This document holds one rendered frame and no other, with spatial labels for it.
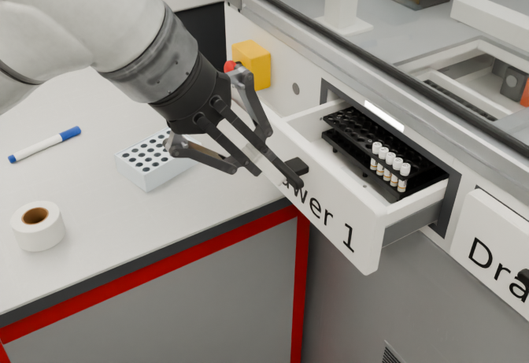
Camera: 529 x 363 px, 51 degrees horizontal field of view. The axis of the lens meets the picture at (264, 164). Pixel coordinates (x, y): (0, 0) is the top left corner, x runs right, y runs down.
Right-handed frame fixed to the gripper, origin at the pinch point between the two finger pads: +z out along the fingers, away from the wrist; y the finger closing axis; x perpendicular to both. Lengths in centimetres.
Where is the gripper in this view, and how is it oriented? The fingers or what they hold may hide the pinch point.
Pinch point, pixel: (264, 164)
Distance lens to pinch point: 70.6
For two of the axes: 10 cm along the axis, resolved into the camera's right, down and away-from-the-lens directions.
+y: 7.0, -7.2, -0.1
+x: -5.3, -5.2, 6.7
